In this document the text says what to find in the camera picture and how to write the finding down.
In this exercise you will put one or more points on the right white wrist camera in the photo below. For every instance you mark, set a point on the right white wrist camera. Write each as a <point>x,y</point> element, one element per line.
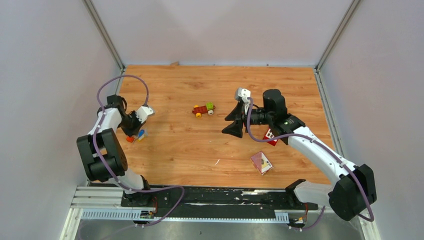
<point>243,95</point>

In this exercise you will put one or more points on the silver key with blue tag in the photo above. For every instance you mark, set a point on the silver key with blue tag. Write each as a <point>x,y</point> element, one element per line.
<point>141,135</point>

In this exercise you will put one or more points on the toy brick car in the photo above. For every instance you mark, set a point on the toy brick car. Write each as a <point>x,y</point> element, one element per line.
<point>208,108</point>

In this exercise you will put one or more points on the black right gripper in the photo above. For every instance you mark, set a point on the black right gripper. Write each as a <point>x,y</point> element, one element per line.
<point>235,128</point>

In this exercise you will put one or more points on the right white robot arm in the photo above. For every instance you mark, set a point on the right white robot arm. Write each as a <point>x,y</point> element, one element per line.
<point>352,187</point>

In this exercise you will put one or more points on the small orange brick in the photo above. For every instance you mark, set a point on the small orange brick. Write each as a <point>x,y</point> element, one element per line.
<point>130,139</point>

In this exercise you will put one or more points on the red toy window brick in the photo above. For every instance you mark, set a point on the red toy window brick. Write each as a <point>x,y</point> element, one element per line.
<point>269,135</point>

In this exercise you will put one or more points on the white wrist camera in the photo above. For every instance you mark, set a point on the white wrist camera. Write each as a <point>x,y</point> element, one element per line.
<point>243,95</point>
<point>143,112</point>

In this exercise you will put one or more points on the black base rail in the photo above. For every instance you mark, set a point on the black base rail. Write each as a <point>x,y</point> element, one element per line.
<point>219,203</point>

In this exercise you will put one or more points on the red patterned card box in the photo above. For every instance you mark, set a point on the red patterned card box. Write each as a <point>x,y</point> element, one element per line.
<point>261,162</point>

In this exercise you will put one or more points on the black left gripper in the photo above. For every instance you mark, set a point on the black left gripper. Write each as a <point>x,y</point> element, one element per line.
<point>131,133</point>

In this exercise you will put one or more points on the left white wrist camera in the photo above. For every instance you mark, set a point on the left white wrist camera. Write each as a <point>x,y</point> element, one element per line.
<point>143,112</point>

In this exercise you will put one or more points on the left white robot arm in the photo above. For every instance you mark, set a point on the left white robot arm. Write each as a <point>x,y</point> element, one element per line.
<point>102,156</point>

